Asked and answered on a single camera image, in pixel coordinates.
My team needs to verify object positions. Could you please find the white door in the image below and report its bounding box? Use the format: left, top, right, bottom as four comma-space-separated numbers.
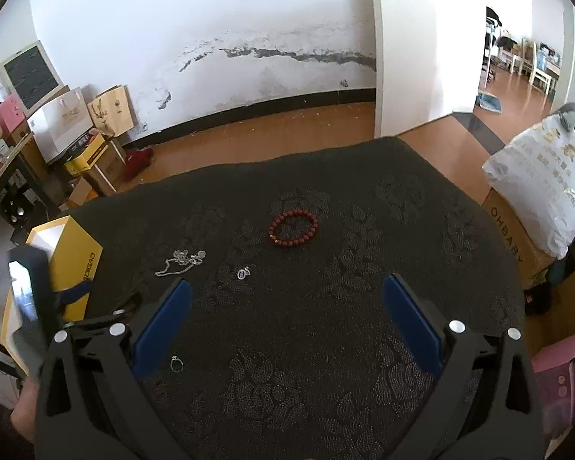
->
370, 0, 490, 140

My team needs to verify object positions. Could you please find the old white monitor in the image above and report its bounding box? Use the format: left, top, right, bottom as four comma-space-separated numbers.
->
0, 41, 63, 111

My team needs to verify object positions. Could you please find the dark patterned blanket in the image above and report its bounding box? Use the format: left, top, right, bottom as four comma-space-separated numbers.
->
60, 136, 528, 460

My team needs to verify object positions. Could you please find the yellow and black carton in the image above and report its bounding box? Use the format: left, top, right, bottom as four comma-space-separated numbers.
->
64, 134, 111, 176

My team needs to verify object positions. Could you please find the black desk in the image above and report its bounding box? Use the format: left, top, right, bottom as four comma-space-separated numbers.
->
0, 131, 61, 231

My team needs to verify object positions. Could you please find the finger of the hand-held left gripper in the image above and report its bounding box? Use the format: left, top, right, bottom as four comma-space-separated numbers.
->
64, 303, 145, 330
53, 279, 94, 308

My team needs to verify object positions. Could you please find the black speaker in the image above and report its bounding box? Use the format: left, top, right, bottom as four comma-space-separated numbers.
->
0, 189, 34, 226

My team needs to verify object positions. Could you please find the pink box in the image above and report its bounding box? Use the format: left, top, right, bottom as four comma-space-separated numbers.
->
529, 330, 575, 456
0, 93, 27, 135

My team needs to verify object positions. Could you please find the red cloth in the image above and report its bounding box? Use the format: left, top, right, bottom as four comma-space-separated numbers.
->
123, 148, 155, 180

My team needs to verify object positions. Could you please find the white chair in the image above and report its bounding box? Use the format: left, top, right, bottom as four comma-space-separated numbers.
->
522, 38, 557, 92
498, 48, 523, 72

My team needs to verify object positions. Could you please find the large brown cardboard box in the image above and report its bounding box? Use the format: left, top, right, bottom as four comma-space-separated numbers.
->
481, 187, 564, 291

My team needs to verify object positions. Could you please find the person's left hand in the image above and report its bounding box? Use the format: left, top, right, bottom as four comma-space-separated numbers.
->
10, 383, 39, 442

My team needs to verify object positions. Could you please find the blue dustpan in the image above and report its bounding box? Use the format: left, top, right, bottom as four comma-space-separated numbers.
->
476, 91, 504, 113

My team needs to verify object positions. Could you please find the white paper bag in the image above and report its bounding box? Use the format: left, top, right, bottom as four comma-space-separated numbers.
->
26, 87, 94, 164

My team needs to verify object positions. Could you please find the tan paper bag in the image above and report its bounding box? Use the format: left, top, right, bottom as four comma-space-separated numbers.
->
86, 85, 135, 137

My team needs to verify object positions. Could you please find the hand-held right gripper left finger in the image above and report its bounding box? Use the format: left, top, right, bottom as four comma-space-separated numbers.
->
36, 278, 193, 460

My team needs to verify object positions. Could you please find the silver chain necklace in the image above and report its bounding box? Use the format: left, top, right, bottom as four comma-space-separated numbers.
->
154, 248, 208, 278

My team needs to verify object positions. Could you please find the white printed plastic bag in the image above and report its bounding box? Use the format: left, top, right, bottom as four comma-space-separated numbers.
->
481, 112, 575, 260

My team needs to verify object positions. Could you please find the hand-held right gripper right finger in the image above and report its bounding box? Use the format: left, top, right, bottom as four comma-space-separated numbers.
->
382, 273, 544, 460

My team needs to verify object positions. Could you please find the red bead bracelet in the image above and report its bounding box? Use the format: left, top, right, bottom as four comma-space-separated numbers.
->
267, 208, 319, 249

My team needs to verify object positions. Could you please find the yellow box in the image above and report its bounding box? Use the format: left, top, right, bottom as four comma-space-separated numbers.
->
0, 215, 104, 375

